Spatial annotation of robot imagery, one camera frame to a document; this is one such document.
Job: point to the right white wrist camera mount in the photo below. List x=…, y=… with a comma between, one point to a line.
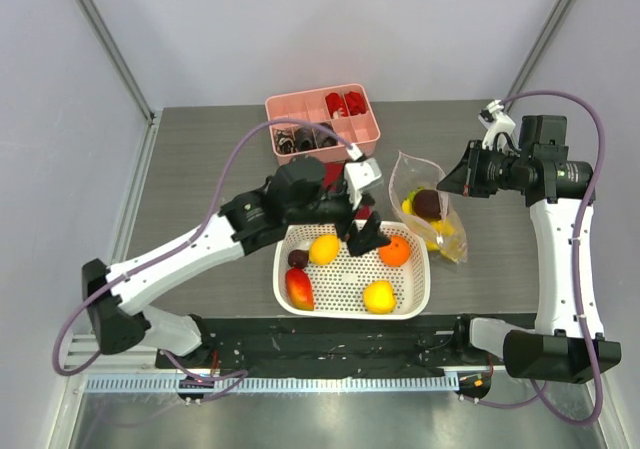
x=499, y=126

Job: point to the white slotted cable duct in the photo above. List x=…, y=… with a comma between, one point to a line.
x=178, y=383

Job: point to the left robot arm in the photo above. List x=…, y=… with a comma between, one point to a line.
x=120, y=296

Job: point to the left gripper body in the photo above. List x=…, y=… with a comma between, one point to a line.
x=342, y=211

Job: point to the yellow lemon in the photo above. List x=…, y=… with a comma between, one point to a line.
x=324, y=249

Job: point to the right aluminium frame post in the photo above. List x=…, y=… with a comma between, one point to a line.
x=551, y=27

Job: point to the clear zip top bag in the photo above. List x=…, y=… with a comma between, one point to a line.
x=411, y=172

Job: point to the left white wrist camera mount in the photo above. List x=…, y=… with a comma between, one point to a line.
x=361, y=174

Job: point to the small yellow bumpy fruit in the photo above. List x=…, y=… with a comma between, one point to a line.
x=407, y=207

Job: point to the left aluminium frame post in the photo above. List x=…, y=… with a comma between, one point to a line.
x=109, y=45

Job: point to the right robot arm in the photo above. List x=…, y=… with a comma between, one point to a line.
x=537, y=165

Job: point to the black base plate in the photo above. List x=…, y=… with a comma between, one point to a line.
x=324, y=348

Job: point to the dark grey rolled item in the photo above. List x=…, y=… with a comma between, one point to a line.
x=304, y=139

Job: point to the red item in organizer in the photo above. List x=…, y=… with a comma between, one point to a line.
x=336, y=105
x=355, y=103

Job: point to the orange fruit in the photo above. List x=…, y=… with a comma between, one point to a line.
x=396, y=253

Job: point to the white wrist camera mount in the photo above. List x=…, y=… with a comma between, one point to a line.
x=361, y=174
x=499, y=126

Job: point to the aluminium frame post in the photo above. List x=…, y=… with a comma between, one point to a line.
x=551, y=27
x=109, y=45

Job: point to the white perforated plastic basket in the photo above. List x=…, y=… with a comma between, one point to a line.
x=338, y=287

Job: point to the red yellow mango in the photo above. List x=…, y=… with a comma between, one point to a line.
x=299, y=289

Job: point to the pink divided organizer box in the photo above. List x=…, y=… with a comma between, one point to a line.
x=362, y=130

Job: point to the dark brown rolled item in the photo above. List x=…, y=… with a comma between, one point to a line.
x=325, y=138

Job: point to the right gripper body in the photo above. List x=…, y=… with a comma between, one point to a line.
x=476, y=169

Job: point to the small dark plum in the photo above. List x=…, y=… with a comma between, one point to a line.
x=298, y=258

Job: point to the dark red apple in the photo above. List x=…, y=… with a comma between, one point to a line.
x=427, y=205

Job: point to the folded red cloth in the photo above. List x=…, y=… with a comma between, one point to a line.
x=332, y=183

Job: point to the yellow banana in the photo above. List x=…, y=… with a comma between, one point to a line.
x=437, y=234

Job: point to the black white patterned item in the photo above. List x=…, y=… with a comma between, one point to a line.
x=284, y=141

